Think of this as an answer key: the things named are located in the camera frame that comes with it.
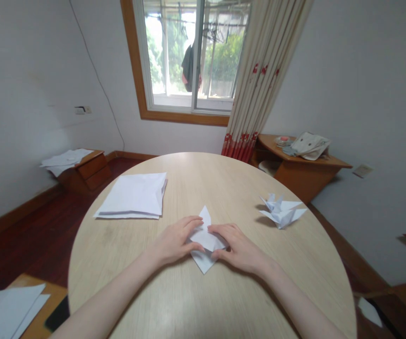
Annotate white wall socket plate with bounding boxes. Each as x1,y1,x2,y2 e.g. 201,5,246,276
352,163,374,178

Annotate round light wooden table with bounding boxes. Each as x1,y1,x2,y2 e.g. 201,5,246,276
67,152,357,339

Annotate person's left hand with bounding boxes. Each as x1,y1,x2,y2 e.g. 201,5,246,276
147,215,206,268

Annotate cream cloth bag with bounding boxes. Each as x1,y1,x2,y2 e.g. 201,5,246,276
290,131,332,161

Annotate small wooden nightstand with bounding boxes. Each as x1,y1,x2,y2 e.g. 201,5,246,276
57,149,113,193

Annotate wooden corner desk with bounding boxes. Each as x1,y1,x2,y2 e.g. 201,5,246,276
252,134,353,205

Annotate black wall cable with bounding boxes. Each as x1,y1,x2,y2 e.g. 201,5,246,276
68,0,126,152

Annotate wooden framed window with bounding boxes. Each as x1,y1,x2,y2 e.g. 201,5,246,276
120,0,257,127

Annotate dark hanging garment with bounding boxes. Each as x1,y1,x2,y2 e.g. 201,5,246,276
181,43,203,93

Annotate person's right hand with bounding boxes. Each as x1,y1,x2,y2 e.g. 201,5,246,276
207,223,276,277

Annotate white paper crane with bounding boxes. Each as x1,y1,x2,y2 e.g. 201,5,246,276
259,207,308,230
259,193,303,215

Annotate black phone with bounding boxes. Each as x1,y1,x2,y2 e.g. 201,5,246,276
44,295,71,332

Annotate stack of white paper sheets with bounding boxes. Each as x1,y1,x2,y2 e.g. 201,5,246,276
93,172,168,220

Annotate white origami paper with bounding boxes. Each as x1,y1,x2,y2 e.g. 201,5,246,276
187,205,229,275

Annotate white sheets on stool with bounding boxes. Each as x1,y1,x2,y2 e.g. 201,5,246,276
0,282,51,339

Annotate wooden stool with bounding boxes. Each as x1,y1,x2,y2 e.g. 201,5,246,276
6,274,70,339

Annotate cream curtain with red pattern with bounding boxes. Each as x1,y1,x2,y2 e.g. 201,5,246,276
220,0,315,164

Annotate white papers on nightstand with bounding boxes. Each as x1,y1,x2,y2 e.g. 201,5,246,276
40,148,95,177

